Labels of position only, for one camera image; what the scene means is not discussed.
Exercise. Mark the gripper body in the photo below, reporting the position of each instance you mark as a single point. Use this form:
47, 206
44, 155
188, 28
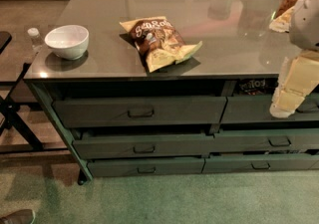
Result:
306, 22

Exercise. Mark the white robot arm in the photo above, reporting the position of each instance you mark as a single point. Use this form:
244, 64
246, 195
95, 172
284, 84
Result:
304, 25

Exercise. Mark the black folding table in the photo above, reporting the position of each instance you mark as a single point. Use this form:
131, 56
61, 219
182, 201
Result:
9, 110

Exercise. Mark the brown yellow chip bag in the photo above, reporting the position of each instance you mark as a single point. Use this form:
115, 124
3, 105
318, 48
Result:
158, 42

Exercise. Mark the white ceramic bowl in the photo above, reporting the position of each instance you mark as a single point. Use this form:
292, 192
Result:
69, 42

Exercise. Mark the brown shoe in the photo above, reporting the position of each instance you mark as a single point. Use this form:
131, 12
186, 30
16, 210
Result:
25, 216

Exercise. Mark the dark snack bag in drawer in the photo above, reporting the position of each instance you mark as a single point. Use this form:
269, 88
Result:
255, 87

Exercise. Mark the dark green drawer cabinet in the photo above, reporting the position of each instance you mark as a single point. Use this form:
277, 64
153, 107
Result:
173, 87

